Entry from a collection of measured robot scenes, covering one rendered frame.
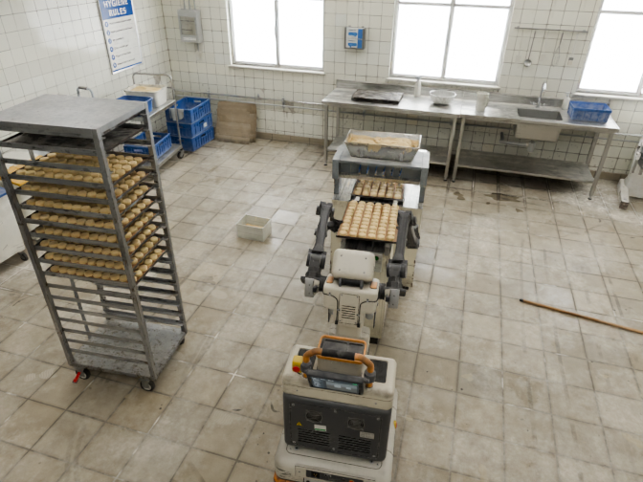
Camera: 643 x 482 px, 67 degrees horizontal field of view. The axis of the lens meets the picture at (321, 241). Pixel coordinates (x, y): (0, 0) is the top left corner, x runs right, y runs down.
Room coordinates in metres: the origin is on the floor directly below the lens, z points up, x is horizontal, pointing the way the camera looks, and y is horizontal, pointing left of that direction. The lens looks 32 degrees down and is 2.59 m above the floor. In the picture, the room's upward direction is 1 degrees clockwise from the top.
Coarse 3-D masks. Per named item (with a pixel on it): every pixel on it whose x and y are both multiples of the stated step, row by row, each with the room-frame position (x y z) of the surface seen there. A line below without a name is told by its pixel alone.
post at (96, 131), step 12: (96, 132) 2.22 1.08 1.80; (96, 144) 2.23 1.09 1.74; (108, 168) 2.25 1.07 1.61; (108, 180) 2.23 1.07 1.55; (108, 192) 2.23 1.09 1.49; (120, 216) 2.25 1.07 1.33; (120, 228) 2.23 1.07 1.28; (120, 240) 2.23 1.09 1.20; (132, 276) 2.23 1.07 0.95; (132, 288) 2.22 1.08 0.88; (132, 300) 2.23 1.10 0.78; (144, 324) 2.25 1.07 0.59; (144, 336) 2.22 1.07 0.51; (144, 348) 2.23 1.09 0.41; (156, 372) 2.25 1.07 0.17
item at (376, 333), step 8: (352, 240) 2.85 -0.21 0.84; (360, 240) 2.85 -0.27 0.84; (352, 248) 2.75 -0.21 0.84; (360, 248) 2.75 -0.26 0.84; (368, 248) 2.75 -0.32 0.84; (376, 248) 2.76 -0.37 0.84; (384, 248) 2.76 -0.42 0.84; (392, 248) 3.07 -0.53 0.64; (384, 256) 2.70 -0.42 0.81; (392, 256) 3.33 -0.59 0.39; (384, 264) 2.69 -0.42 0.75; (376, 272) 2.70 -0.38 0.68; (384, 272) 2.69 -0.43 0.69; (384, 280) 2.69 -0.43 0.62; (384, 304) 2.69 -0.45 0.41; (376, 312) 2.70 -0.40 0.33; (384, 312) 2.69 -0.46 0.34; (368, 320) 2.71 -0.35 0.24; (376, 320) 2.70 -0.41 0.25; (384, 320) 2.83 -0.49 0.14; (376, 328) 2.70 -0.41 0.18; (376, 336) 2.70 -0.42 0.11
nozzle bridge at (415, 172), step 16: (336, 160) 3.46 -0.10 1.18; (352, 160) 3.46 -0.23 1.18; (368, 160) 3.46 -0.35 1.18; (384, 160) 3.47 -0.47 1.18; (416, 160) 3.48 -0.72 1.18; (336, 176) 3.46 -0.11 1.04; (352, 176) 3.47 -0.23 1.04; (368, 176) 3.46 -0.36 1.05; (416, 176) 3.43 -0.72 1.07; (336, 192) 3.57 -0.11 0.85
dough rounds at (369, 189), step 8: (360, 184) 3.60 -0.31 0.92; (368, 184) 3.59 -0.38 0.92; (376, 184) 3.59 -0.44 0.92; (384, 184) 3.60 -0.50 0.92; (392, 184) 3.60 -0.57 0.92; (360, 192) 3.44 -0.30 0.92; (368, 192) 3.44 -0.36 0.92; (376, 192) 3.46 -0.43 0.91; (384, 192) 3.45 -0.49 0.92; (392, 192) 3.44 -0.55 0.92; (400, 192) 3.44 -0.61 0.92
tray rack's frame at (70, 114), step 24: (48, 96) 2.77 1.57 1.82; (72, 96) 2.78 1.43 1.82; (0, 120) 2.33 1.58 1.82; (24, 120) 2.33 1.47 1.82; (48, 120) 2.33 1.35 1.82; (72, 120) 2.34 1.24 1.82; (96, 120) 2.35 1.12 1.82; (120, 120) 2.42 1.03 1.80; (0, 168) 2.34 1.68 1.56; (24, 240) 2.35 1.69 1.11; (48, 288) 2.37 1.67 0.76; (120, 336) 2.61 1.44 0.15; (168, 336) 2.62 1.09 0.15; (72, 360) 2.36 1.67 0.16; (96, 360) 2.37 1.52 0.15; (120, 360) 2.38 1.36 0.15; (144, 360) 2.38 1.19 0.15; (168, 360) 2.40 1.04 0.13; (144, 384) 2.23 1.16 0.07
